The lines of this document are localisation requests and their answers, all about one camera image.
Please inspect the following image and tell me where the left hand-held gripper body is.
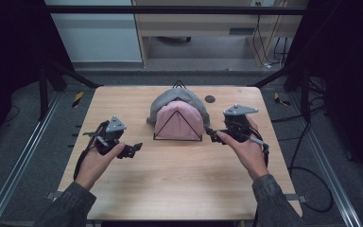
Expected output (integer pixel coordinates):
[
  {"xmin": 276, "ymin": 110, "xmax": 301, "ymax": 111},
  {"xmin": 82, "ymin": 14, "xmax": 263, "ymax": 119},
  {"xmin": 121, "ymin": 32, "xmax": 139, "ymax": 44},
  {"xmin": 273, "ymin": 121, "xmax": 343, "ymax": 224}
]
[{"xmin": 82, "ymin": 114, "xmax": 129, "ymax": 156}]

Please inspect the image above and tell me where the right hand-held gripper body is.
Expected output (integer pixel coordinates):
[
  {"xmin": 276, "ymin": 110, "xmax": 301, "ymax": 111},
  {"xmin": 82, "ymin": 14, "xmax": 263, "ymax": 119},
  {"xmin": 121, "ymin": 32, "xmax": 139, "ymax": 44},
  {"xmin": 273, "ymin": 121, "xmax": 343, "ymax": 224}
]
[{"xmin": 222, "ymin": 103, "xmax": 260, "ymax": 144}]

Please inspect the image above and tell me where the pink beanie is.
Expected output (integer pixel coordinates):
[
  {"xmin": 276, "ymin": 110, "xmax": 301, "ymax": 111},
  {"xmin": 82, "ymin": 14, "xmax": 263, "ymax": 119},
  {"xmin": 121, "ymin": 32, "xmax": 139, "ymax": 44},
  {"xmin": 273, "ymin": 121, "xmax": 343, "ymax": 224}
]
[{"xmin": 153, "ymin": 100, "xmax": 205, "ymax": 142}]

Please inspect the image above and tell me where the black wire rack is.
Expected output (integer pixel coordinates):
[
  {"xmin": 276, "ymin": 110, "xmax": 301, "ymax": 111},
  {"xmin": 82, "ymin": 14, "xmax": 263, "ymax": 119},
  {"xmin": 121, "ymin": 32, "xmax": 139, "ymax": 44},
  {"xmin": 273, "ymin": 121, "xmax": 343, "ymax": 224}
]
[{"xmin": 152, "ymin": 79, "xmax": 203, "ymax": 143}]

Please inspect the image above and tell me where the grey beanie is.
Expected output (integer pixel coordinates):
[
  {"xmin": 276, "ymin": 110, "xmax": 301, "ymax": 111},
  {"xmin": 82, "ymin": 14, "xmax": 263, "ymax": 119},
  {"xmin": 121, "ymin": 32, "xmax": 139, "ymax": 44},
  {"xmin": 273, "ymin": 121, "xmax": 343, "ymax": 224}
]
[{"xmin": 146, "ymin": 87, "xmax": 212, "ymax": 128}]

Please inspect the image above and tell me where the person's left hand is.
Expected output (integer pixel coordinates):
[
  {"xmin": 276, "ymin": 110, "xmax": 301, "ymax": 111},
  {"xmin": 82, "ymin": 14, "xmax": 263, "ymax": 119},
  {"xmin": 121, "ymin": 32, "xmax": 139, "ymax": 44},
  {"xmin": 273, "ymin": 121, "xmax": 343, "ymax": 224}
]
[{"xmin": 74, "ymin": 141, "xmax": 127, "ymax": 192}]

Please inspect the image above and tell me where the person's right hand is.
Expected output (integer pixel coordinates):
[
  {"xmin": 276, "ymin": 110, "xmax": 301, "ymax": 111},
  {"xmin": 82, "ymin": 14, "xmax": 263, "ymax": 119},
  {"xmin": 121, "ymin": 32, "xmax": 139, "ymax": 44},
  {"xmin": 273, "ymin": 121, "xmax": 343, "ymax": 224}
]
[{"xmin": 216, "ymin": 114, "xmax": 271, "ymax": 183}]

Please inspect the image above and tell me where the yellow black striped tape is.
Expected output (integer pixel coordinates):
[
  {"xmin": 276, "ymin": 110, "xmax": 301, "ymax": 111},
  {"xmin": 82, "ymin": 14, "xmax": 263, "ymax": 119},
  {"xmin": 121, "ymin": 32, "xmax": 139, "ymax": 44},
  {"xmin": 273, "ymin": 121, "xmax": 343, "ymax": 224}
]
[
  {"xmin": 273, "ymin": 92, "xmax": 293, "ymax": 107},
  {"xmin": 71, "ymin": 91, "xmax": 85, "ymax": 109}
]

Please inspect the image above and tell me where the black metal stand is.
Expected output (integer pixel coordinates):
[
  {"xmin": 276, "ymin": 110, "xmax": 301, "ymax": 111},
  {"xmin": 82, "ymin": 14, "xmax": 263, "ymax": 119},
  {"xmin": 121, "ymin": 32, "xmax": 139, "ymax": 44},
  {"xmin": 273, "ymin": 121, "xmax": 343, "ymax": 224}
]
[
  {"xmin": 248, "ymin": 60, "xmax": 314, "ymax": 123},
  {"xmin": 37, "ymin": 59, "xmax": 104, "ymax": 123}
]

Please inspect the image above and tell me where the white cabinet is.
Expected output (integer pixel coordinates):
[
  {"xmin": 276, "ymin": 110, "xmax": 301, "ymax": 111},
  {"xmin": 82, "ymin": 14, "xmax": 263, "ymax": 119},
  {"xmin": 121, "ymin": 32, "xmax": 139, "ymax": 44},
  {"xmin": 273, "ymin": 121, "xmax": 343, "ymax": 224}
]
[{"xmin": 44, "ymin": 0, "xmax": 144, "ymax": 64}]

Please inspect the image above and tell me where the wooden background desk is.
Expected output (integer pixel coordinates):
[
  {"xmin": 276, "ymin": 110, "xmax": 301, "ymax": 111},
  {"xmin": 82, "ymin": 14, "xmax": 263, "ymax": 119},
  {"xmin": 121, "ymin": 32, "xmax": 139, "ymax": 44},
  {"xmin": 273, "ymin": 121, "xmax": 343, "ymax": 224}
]
[{"xmin": 130, "ymin": 0, "xmax": 310, "ymax": 69}]

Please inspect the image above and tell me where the dark curtain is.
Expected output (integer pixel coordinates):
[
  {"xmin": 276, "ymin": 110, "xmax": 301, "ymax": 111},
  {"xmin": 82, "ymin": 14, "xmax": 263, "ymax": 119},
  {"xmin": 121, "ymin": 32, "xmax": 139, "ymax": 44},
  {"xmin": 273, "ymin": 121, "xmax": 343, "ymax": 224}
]
[
  {"xmin": 285, "ymin": 0, "xmax": 363, "ymax": 185},
  {"xmin": 0, "ymin": 0, "xmax": 76, "ymax": 155}
]

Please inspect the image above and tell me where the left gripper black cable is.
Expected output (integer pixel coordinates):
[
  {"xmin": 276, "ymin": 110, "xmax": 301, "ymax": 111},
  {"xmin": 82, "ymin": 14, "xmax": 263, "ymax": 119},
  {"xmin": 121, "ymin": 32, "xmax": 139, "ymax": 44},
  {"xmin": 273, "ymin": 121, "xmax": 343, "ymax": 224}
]
[{"xmin": 72, "ymin": 119, "xmax": 108, "ymax": 182}]

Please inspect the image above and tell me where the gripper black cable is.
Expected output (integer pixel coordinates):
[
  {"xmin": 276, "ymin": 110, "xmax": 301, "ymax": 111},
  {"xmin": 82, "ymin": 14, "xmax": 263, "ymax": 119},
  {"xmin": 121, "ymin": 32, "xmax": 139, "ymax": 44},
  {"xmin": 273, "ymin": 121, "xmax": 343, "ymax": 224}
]
[
  {"xmin": 248, "ymin": 131, "xmax": 271, "ymax": 168},
  {"xmin": 72, "ymin": 119, "xmax": 108, "ymax": 182}
]

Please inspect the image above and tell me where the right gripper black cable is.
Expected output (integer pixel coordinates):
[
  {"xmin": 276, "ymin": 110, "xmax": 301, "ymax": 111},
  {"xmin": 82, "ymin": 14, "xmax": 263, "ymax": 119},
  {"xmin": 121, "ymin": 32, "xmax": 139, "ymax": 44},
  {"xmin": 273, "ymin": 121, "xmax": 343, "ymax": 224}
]
[{"xmin": 248, "ymin": 131, "xmax": 271, "ymax": 168}]

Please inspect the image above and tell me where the grey table bracket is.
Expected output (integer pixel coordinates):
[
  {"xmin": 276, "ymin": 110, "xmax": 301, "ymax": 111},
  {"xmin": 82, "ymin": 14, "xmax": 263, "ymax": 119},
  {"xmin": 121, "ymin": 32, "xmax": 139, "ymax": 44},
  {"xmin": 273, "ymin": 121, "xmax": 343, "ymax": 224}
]
[
  {"xmin": 44, "ymin": 190, "xmax": 64, "ymax": 201},
  {"xmin": 284, "ymin": 192, "xmax": 309, "ymax": 203}
]

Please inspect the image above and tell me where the aluminium floor rail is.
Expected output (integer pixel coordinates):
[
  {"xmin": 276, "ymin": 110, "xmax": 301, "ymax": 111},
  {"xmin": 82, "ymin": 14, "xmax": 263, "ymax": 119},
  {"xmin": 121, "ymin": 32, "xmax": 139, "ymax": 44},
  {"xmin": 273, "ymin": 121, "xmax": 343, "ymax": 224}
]
[
  {"xmin": 286, "ymin": 90, "xmax": 363, "ymax": 227},
  {"xmin": 0, "ymin": 90, "xmax": 63, "ymax": 227}
]

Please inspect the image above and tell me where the thin black floor cable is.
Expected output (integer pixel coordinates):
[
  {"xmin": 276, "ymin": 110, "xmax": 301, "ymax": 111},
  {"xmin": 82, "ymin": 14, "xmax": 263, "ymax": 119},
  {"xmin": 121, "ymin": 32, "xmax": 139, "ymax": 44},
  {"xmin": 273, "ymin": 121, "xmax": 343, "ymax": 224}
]
[{"xmin": 0, "ymin": 103, "xmax": 22, "ymax": 125}]

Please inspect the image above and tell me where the yellow hanging cable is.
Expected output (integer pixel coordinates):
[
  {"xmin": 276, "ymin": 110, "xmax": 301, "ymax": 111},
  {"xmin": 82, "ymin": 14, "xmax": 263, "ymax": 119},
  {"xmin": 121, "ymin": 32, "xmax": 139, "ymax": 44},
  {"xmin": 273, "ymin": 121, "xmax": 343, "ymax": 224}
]
[{"xmin": 251, "ymin": 0, "xmax": 289, "ymax": 68}]

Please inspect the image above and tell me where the black horizontal frame bar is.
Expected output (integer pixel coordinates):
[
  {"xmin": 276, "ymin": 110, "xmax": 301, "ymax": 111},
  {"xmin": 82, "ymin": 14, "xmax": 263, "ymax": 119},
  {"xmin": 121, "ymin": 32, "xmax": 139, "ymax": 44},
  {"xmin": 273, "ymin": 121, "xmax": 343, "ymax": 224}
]
[{"xmin": 44, "ymin": 5, "xmax": 308, "ymax": 16}]

